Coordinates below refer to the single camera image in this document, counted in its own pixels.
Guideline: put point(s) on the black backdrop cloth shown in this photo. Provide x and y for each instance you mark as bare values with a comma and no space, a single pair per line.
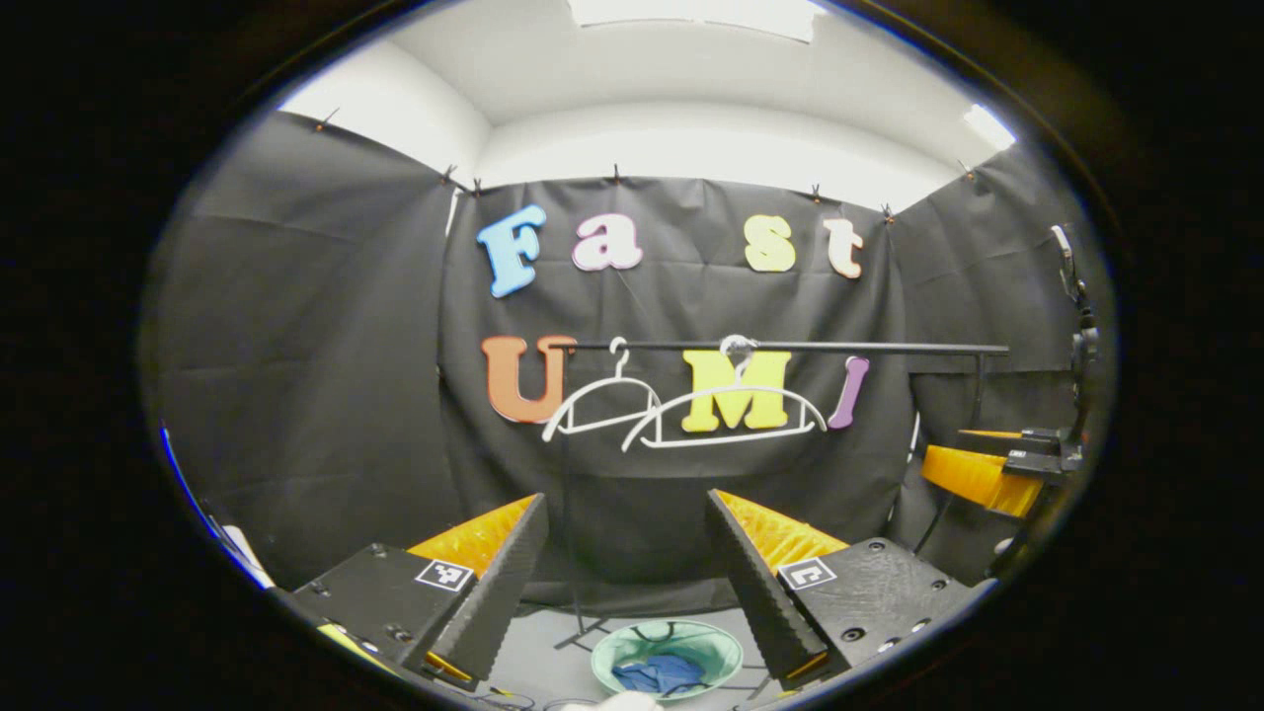
326,346

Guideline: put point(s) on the white clothes hanger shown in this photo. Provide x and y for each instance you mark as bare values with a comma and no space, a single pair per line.
736,395
592,393

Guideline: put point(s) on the small ceiling light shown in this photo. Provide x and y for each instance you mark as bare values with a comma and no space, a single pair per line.
989,126

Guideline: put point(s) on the black clothes rack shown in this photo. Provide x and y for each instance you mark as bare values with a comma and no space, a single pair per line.
889,348

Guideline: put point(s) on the green laundry hamper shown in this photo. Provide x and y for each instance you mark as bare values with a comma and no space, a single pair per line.
721,647

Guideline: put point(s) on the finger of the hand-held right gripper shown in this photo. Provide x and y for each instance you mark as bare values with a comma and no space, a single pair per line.
978,479
997,434

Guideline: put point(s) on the large ceiling light panel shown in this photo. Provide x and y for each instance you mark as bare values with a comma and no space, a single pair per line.
701,12

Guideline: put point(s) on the blue jacket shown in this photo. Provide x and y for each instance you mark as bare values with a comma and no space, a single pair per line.
662,674

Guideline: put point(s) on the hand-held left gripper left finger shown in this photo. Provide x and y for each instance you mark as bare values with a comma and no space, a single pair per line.
494,583

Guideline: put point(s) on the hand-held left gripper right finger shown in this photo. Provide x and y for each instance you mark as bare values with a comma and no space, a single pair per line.
760,583

